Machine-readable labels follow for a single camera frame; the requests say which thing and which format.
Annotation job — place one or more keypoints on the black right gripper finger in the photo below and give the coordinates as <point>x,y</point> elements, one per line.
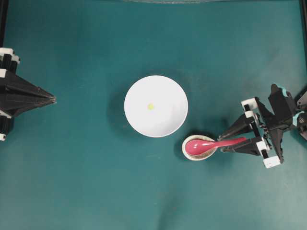
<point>246,123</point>
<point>253,146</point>

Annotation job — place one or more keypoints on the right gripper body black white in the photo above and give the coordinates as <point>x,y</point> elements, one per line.
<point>283,118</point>

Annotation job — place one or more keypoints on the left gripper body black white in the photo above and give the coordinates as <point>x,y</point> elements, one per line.
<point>9,61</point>

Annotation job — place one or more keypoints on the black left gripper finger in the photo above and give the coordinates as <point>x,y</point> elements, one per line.
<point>13,82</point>
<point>17,111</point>

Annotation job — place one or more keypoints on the red plastic spoon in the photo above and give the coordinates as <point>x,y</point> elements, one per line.
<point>197,146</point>

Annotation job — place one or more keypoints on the yellow hexagonal prism block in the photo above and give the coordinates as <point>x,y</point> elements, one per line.
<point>150,106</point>

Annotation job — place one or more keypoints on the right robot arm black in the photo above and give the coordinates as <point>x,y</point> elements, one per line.
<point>302,115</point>

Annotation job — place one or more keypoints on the beige crackle spoon rest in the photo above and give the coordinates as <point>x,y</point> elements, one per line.
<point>203,156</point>

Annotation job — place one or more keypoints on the white round bowl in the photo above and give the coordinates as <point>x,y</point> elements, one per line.
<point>170,106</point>

